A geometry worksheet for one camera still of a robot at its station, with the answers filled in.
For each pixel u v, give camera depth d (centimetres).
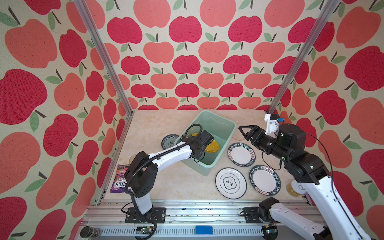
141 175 46
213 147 93
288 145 44
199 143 66
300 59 88
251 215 73
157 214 75
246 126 58
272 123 55
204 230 69
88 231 62
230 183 84
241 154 98
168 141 103
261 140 53
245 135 55
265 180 86
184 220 74
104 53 87
